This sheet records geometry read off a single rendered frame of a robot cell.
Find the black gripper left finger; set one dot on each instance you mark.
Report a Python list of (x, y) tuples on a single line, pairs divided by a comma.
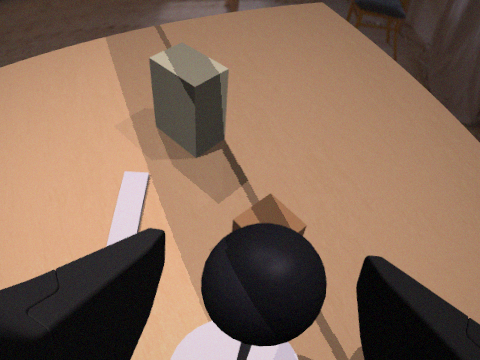
[(94, 308)]

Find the french press coffee maker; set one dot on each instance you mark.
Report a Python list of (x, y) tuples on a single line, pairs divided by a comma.
[(262, 286)]

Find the brown cube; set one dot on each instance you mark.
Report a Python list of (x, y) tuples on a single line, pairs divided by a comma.
[(269, 210)]

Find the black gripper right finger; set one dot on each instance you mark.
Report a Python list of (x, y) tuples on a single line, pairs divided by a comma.
[(401, 319)]

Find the white flat bar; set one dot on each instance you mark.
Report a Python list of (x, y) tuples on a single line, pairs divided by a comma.
[(126, 221)]

